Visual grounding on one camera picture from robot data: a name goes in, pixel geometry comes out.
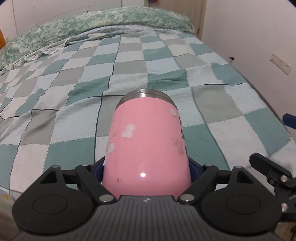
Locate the pink steel cup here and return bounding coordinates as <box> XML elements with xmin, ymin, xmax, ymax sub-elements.
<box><xmin>102</xmin><ymin>89</ymin><xmax>191</xmax><ymax>198</ymax></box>

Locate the checkered green bed sheet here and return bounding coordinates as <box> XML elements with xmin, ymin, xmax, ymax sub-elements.
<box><xmin>1</xmin><ymin>30</ymin><xmax>295</xmax><ymax>194</ymax></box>

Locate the green floral quilt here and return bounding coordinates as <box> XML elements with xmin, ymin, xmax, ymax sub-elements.
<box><xmin>1</xmin><ymin>6</ymin><xmax>195</xmax><ymax>72</ymax></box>

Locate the beige wooden door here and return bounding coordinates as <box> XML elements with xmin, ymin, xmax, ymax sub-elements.
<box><xmin>143</xmin><ymin>0</ymin><xmax>207</xmax><ymax>40</ymax></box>

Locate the orange wooden headboard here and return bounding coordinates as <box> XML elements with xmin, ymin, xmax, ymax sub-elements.
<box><xmin>0</xmin><ymin>30</ymin><xmax>6</xmax><ymax>49</ymax></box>

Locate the white wardrobe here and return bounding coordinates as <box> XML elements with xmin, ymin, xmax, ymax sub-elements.
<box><xmin>4</xmin><ymin>0</ymin><xmax>147</xmax><ymax>35</ymax></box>

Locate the white wall socket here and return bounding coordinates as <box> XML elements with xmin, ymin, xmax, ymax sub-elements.
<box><xmin>270</xmin><ymin>53</ymin><xmax>292</xmax><ymax>75</ymax></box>

